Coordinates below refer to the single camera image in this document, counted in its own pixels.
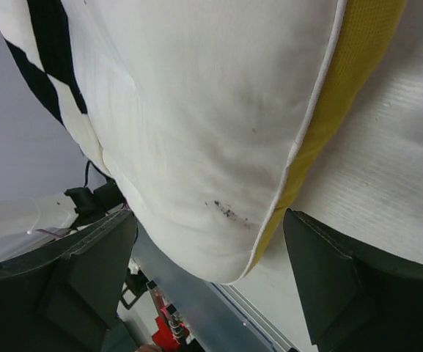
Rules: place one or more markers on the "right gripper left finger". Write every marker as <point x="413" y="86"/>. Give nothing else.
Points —
<point x="64" y="295"/>

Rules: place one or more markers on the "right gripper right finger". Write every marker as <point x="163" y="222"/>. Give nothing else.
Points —
<point x="355" y="297"/>

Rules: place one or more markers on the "white pillow yellow edge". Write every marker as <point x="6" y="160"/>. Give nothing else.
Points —
<point x="214" y="117"/>

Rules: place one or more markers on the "black white checkered pillowcase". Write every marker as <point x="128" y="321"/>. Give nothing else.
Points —
<point x="38" y="37"/>

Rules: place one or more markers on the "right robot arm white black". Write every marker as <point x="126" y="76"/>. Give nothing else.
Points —
<point x="20" y="227"/>

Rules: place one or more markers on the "aluminium mounting rail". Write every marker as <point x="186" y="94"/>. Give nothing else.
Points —
<point x="219" y="317"/>

